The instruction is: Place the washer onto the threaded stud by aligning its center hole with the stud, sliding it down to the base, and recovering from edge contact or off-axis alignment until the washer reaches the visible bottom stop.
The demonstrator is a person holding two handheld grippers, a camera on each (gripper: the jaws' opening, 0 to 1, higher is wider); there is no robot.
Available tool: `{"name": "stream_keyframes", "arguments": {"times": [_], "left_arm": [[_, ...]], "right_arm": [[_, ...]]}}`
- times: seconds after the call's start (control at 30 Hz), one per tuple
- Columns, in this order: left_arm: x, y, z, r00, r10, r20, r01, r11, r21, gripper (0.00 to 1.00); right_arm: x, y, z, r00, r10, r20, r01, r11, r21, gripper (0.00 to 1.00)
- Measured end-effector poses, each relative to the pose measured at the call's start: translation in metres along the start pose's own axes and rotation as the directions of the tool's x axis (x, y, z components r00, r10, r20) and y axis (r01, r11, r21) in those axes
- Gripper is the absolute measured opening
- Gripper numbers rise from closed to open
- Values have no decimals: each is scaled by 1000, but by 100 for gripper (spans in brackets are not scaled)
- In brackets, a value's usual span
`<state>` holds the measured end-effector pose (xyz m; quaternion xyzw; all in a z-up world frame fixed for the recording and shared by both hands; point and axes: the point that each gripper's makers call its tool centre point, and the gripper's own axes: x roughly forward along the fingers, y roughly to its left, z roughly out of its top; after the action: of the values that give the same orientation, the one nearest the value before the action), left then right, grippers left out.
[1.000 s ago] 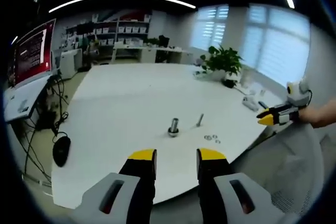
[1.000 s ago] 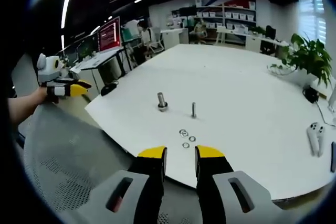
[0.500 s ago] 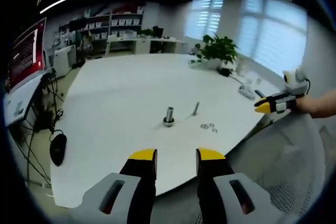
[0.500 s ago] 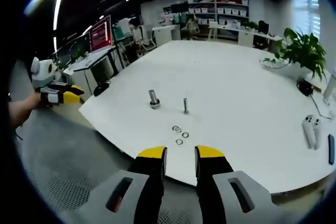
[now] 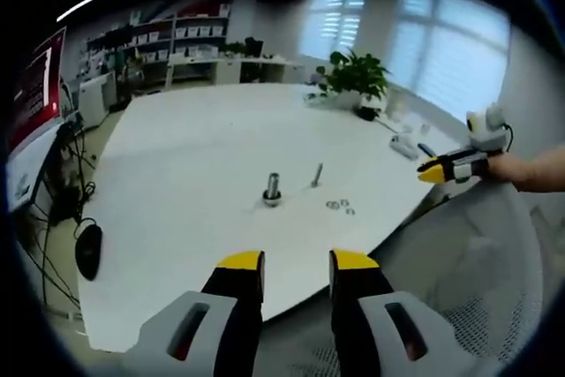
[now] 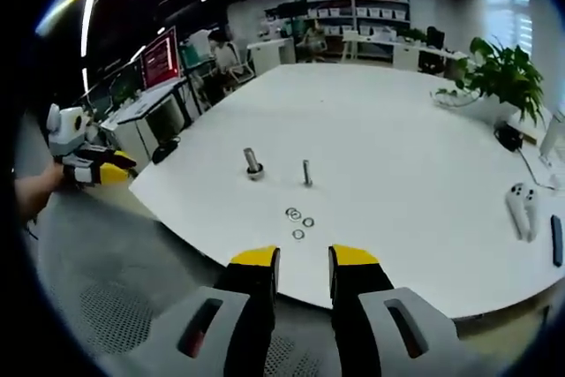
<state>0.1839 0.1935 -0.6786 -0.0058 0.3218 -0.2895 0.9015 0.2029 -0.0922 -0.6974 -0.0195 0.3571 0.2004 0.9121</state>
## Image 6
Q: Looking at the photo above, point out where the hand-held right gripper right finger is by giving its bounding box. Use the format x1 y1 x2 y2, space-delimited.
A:
328 243 486 377

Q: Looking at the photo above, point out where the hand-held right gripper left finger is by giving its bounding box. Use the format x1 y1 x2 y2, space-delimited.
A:
140 244 282 377

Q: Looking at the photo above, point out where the thin threaded stud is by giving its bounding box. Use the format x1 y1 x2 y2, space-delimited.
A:
300 158 316 188

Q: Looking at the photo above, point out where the thick threaded stud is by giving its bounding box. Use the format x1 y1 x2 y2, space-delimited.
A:
242 147 267 182

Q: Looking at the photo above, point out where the person's left hand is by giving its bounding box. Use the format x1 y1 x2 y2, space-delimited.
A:
14 163 68 220

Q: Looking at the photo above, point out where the white side desk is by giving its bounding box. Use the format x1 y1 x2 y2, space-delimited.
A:
100 78 196 162

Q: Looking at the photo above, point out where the black computer mouse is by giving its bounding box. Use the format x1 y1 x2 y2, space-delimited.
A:
151 141 178 165

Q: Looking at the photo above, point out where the grey mesh office chair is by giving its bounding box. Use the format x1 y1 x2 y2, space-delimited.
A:
34 189 345 377

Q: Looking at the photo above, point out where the straight ceiling light strip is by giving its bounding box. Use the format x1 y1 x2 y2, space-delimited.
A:
80 0 115 96

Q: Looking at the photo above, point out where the white office chair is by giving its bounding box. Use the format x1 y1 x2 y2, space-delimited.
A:
220 57 258 86

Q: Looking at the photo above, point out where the white game controller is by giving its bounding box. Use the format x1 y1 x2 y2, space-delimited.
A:
504 181 541 242

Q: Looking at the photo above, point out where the dark blue remote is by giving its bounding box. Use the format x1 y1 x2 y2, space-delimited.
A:
549 214 565 268

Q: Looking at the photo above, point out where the small black object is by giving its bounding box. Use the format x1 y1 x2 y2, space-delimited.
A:
493 122 525 153

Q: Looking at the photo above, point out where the long white desk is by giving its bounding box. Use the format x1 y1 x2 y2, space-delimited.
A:
341 31 470 74

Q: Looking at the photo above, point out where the white upright device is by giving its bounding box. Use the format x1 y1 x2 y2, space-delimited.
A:
539 109 565 169

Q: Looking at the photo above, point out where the small green plant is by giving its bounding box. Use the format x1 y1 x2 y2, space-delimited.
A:
395 26 427 43

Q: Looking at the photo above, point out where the green potted plant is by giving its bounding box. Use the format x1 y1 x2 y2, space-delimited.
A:
457 35 547 127

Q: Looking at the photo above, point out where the black desk monitor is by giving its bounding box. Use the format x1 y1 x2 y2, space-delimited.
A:
425 25 447 49

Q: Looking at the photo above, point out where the white storage shelving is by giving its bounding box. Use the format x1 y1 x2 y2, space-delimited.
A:
303 0 412 39

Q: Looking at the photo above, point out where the window with white blinds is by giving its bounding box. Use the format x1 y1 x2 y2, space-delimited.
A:
482 0 536 59

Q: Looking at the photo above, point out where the large dark wall screen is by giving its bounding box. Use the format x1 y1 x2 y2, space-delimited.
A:
91 0 200 74

